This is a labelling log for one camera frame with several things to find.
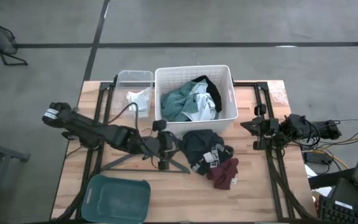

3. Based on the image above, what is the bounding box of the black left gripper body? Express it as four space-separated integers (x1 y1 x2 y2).
141 119 176 171

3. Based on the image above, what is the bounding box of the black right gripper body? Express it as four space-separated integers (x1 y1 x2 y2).
252 104 275 151

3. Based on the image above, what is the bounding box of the dark navy cloth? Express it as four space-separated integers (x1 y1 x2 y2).
178 129 226 166

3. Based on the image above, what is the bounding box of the green flower-patterned cloth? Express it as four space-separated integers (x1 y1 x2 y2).
160 81 203 123

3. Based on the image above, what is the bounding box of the large white cloth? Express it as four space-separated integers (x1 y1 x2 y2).
185 82 219 122

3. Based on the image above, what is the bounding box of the white cloth with round logo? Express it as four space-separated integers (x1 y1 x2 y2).
126 91 150 114

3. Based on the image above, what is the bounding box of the maroon cloth with white tag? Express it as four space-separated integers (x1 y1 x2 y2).
206 157 240 190

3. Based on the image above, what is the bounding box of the white perforated plastic basket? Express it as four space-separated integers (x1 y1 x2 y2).
154 64 239 137

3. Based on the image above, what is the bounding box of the clear plastic film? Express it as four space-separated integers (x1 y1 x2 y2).
267 81 290 106

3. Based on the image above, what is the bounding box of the black cloth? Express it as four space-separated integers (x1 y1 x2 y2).
193 75 223 113

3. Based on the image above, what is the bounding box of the black clothes hanger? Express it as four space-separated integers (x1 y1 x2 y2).
100 154 191 174

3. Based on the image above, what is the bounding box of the black power adapter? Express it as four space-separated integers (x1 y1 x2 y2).
304 151 334 166

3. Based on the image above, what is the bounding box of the white paper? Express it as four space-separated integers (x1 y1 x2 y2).
305 164 334 197

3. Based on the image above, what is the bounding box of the teal plastic bin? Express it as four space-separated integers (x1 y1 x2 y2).
81 174 152 224

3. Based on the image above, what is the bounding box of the clear plastic bin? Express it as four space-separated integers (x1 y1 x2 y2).
112 70 155 122

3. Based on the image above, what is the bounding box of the black flat bar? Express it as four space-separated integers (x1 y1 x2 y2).
308 167 357 190

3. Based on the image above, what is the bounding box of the black box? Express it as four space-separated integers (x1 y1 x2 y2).
329 177 358 208

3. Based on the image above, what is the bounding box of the black keyboard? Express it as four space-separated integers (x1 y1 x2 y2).
318 195 358 224

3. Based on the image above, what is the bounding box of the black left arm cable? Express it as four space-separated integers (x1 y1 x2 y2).
109 101 140 134

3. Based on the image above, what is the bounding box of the dark right arm cable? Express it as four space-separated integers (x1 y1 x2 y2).
303 119 322 147

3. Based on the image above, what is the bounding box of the yellow cable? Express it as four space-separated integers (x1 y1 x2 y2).
317 134 358 170

